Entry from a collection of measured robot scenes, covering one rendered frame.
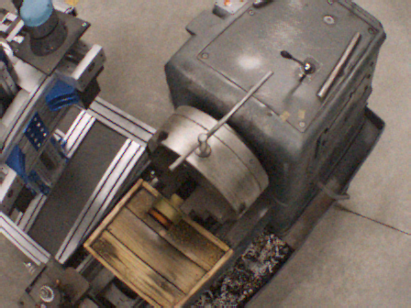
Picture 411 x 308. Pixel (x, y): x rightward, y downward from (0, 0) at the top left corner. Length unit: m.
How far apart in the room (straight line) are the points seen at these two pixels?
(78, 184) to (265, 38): 1.32
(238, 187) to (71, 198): 1.25
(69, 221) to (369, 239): 1.38
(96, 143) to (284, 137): 1.35
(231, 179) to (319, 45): 0.45
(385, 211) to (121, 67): 1.53
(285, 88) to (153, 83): 1.53
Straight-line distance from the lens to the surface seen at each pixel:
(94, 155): 2.79
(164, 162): 1.67
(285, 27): 1.76
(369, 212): 2.89
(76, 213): 2.73
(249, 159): 1.64
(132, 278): 1.90
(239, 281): 2.16
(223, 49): 1.71
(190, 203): 1.70
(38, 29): 1.85
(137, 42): 3.26
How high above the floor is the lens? 2.72
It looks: 68 degrees down
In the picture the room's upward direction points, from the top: 12 degrees counter-clockwise
